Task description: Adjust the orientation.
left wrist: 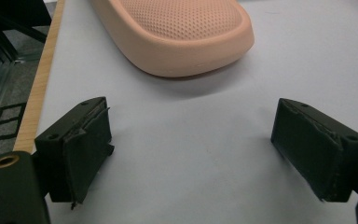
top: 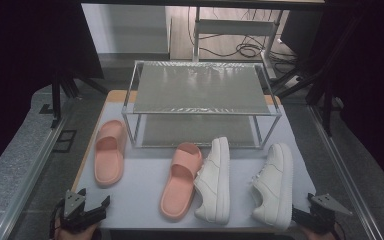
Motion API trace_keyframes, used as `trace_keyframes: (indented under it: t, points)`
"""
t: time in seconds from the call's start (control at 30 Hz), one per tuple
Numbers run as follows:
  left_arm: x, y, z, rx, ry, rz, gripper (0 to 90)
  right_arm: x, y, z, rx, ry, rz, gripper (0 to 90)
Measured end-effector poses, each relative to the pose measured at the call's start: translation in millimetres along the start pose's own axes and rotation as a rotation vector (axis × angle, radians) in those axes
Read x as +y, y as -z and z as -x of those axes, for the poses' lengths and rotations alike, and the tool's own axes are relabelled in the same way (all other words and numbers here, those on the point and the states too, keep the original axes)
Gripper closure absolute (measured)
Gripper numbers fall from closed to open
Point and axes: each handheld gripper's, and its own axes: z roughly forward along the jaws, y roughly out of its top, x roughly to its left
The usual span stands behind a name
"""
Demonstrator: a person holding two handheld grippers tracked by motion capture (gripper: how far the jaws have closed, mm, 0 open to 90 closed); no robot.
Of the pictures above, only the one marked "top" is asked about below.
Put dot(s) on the person's right hand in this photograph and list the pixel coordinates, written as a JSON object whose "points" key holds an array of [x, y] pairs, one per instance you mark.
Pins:
{"points": [[318, 236]]}

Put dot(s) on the black metal stand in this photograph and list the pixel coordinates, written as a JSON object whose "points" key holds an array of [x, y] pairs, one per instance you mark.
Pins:
{"points": [[323, 83]]}

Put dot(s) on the pink rubber slipper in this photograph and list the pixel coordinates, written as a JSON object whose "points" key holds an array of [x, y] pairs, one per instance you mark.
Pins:
{"points": [[180, 186], [108, 163]]}

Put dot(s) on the white metal desk frame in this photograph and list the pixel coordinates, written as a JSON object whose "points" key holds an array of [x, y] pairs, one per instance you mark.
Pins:
{"points": [[233, 28]]}

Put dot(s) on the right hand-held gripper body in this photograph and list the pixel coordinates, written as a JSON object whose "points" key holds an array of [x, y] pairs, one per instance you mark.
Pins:
{"points": [[323, 210]]}

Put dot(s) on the two-tier metal shoe rack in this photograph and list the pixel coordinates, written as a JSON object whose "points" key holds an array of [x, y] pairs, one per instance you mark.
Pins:
{"points": [[200, 88]]}

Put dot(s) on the white cabinet panel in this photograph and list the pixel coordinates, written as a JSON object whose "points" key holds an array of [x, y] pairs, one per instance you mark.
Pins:
{"points": [[126, 28]]}

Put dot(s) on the white lace-up sneaker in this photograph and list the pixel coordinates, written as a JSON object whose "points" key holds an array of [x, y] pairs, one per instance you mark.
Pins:
{"points": [[213, 180], [275, 186]]}

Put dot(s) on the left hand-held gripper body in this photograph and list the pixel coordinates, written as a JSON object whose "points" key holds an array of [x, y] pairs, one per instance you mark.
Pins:
{"points": [[75, 208]]}

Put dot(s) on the black tripod stand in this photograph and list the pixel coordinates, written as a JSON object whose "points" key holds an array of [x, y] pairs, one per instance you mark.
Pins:
{"points": [[58, 96]]}

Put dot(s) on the aluminium rail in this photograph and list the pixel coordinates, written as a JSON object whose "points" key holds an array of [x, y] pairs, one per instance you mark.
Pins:
{"points": [[343, 173], [30, 180]]}

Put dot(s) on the black computer case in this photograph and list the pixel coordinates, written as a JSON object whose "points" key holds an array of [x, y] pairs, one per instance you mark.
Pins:
{"points": [[301, 31]]}

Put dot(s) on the person's left hand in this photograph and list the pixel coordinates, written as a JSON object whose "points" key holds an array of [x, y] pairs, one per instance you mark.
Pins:
{"points": [[76, 234]]}

